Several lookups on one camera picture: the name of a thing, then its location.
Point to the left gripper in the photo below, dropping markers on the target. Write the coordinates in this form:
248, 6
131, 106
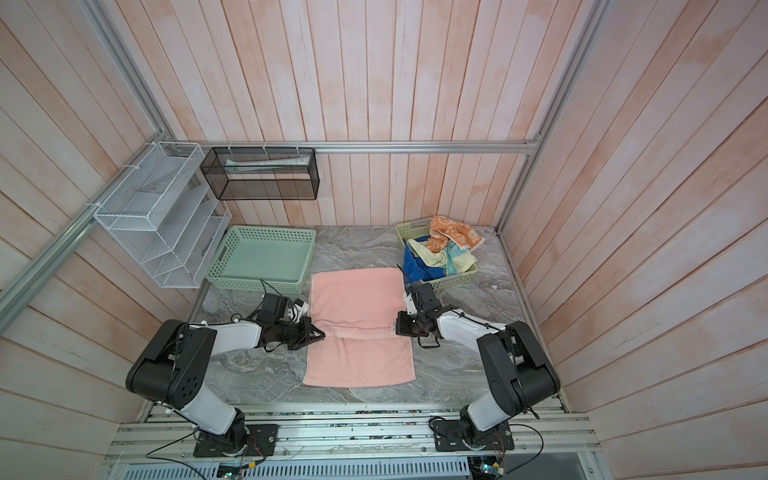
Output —
307, 328

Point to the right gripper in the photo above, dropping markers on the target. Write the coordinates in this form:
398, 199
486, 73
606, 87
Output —
401, 324

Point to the pink towel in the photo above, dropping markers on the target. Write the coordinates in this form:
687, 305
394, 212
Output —
357, 310

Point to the yellow-green plastic basket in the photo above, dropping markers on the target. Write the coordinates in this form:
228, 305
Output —
419, 230

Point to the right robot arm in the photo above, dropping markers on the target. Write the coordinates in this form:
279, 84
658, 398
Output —
519, 373

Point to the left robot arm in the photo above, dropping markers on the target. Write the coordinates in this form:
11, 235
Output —
172, 368

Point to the blue towel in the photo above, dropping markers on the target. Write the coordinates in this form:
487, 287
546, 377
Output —
421, 263

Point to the light green yellow towel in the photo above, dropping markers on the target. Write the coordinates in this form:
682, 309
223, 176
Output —
452, 259

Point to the mint green plastic basket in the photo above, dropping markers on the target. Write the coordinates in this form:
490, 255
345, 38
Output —
258, 258

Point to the orange patterned towel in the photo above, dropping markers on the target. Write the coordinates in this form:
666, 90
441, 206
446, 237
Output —
443, 231

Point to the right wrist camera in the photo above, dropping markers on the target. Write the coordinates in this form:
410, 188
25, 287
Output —
411, 302

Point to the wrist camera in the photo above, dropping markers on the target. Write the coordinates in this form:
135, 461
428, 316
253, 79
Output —
411, 302
296, 310

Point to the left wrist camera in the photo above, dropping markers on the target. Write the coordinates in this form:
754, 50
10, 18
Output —
296, 310

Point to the aluminium rail frame front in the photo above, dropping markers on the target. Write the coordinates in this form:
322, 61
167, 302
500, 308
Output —
358, 440

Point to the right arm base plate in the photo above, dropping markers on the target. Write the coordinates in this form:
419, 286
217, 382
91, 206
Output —
460, 435

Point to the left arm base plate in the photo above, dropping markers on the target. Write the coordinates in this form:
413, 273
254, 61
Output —
246, 439

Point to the black wire mesh basket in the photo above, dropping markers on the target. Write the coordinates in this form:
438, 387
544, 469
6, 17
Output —
262, 173

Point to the white wire mesh shelf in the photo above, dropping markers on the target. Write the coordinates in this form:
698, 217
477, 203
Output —
169, 222

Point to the aluminium wall rail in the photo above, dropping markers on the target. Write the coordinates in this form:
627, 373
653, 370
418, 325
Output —
390, 146

